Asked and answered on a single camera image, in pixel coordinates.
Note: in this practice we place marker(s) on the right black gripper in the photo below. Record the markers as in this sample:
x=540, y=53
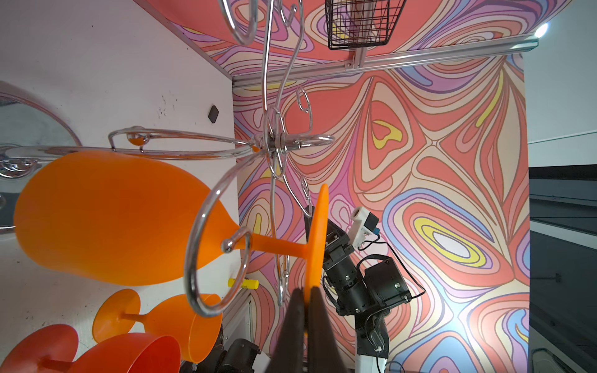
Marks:
x=339, y=269

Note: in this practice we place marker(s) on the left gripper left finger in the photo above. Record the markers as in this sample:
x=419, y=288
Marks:
x=288, y=354

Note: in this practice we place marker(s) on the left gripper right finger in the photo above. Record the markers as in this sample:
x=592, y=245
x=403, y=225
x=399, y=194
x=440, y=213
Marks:
x=324, y=355

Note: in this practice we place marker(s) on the orange wine glass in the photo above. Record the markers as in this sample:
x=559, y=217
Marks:
x=134, y=221
x=196, y=335

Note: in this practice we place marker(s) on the red plastic wine glass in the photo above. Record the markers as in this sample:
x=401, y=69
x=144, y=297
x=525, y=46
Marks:
x=54, y=348

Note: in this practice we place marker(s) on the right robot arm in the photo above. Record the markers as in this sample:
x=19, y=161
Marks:
x=369, y=289

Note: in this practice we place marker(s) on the yellow glue stick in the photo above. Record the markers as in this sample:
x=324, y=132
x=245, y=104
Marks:
x=246, y=284

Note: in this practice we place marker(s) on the small black square object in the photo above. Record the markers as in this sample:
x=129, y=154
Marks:
x=213, y=114

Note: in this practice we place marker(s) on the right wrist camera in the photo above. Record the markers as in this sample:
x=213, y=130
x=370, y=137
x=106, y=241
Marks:
x=364, y=223

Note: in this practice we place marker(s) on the black wire basket back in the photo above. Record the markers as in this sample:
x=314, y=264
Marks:
x=352, y=24

